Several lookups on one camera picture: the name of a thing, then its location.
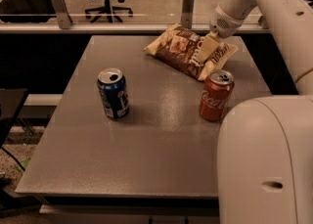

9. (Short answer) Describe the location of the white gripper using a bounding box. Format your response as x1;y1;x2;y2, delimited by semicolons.
197;5;244;64

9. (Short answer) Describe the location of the brown chip bag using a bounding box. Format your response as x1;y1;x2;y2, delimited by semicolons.
145;23;238;81

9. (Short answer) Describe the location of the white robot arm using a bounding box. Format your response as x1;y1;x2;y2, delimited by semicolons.
210;0;313;224

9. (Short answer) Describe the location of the red coca-cola can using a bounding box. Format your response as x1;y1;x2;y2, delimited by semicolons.
199;69;235;121

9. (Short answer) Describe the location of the blue pepsi can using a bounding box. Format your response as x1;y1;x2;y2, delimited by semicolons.
97;67;129;119

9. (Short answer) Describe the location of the dark side table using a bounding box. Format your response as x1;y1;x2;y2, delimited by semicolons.
0;88;28;147

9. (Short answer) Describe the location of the middle metal railing post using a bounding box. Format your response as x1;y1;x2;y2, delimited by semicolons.
181;0;195;29

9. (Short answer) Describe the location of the metal railing post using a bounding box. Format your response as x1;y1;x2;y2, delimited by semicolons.
258;16;268;29
51;0;71;29
181;0;195;29

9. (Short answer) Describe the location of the right metal railing post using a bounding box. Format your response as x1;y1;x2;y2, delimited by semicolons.
258;16;268;29

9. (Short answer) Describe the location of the left metal railing post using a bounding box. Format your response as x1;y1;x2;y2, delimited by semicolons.
51;0;71;29

